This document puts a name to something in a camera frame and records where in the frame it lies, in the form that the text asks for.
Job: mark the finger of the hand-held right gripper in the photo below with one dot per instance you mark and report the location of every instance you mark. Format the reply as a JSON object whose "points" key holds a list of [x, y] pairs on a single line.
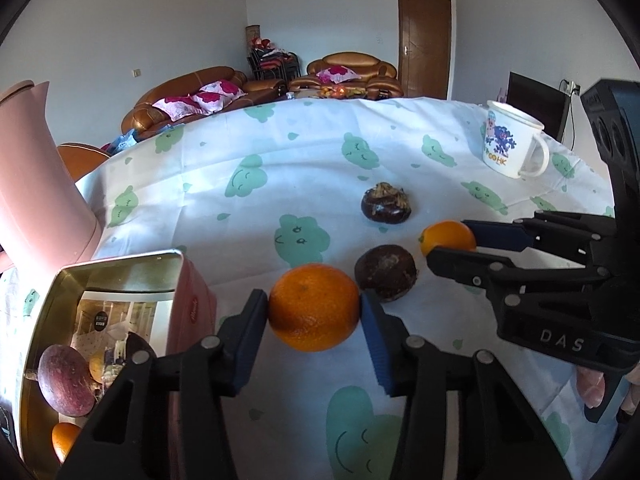
{"points": [[465, 267], [500, 236]]}

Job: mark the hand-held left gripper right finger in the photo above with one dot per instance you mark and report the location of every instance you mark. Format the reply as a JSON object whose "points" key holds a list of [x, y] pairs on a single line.
{"points": [[382, 355]]}

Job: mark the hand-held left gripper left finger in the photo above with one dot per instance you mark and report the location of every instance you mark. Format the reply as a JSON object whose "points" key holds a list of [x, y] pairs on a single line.
{"points": [[250, 350]]}

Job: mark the orange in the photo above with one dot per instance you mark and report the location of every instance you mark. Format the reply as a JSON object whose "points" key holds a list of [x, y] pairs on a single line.
{"points": [[66, 441], [447, 237], [315, 307]]}

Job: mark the pink metal tin box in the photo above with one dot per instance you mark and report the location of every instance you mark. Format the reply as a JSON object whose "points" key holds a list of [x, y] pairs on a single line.
{"points": [[187, 300]]}

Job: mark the yellow round fruit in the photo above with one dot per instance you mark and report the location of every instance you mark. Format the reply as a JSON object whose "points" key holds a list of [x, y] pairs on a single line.
{"points": [[99, 369]]}

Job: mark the purple passion fruit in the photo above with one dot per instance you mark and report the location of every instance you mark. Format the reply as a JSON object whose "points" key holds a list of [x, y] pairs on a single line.
{"points": [[65, 380]]}

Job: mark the person's right hand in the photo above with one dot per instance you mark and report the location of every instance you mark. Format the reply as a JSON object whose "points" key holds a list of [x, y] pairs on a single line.
{"points": [[590, 385]]}

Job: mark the dark brown round fruit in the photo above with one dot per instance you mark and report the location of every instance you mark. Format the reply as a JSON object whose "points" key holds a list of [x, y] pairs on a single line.
{"points": [[385, 272]]}

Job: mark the white printed mug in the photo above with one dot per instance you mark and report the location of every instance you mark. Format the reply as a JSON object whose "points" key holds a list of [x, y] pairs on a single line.
{"points": [[507, 145]]}

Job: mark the black television screen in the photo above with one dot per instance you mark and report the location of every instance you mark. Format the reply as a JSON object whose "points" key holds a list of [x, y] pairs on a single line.
{"points": [[537, 105]]}

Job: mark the white tablecloth with green clouds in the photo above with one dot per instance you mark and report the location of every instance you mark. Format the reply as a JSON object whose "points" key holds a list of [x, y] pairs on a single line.
{"points": [[300, 170]]}

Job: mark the brown wooden door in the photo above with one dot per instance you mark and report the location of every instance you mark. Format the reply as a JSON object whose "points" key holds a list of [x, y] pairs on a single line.
{"points": [[425, 45]]}

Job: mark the brown leather armchair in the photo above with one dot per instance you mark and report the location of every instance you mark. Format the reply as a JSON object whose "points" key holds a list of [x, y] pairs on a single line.
{"points": [[375, 72]]}

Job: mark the cluttered coffee table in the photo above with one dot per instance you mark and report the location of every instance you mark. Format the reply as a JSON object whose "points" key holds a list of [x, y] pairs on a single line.
{"points": [[330, 92]]}

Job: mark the pink floral pillow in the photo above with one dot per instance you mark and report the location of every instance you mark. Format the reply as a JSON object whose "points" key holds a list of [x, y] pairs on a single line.
{"points": [[337, 74], [177, 106], [220, 94]]}

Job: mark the blue cloth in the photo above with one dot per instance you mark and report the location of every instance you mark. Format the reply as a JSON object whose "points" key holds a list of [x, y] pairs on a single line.
{"points": [[122, 141]]}

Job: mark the pink electric kettle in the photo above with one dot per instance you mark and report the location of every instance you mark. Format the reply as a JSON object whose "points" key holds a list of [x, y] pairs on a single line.
{"points": [[40, 195]]}

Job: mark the brown leather sofa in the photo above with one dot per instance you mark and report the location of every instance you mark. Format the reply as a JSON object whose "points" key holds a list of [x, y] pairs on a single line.
{"points": [[170, 87]]}

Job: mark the stacked chairs with red items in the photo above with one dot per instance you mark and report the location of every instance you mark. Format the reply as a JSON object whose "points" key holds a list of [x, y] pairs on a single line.
{"points": [[270, 57]]}

